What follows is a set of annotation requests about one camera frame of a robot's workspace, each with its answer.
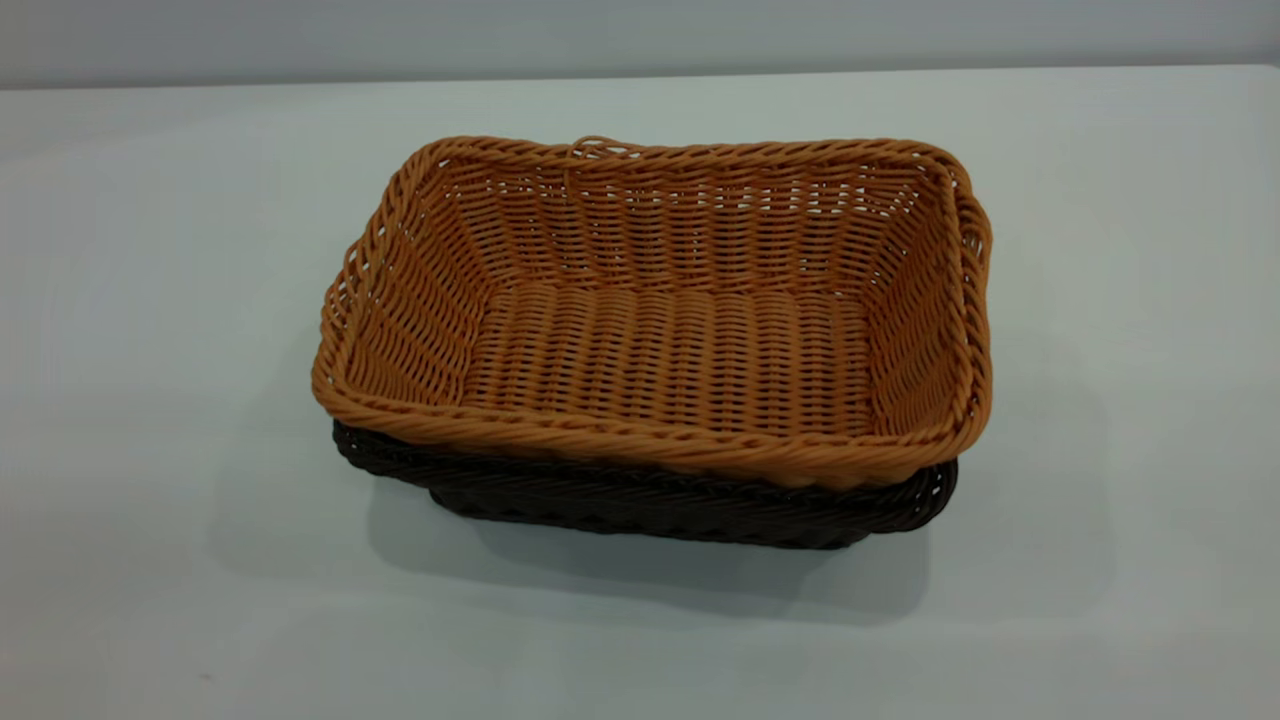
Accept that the black woven wicker basket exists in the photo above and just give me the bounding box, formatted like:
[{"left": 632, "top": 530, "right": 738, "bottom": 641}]
[{"left": 332, "top": 419, "right": 959, "bottom": 550}]

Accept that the orange woven wicker basket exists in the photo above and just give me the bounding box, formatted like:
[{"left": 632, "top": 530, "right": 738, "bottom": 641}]
[{"left": 311, "top": 135, "right": 995, "bottom": 491}]

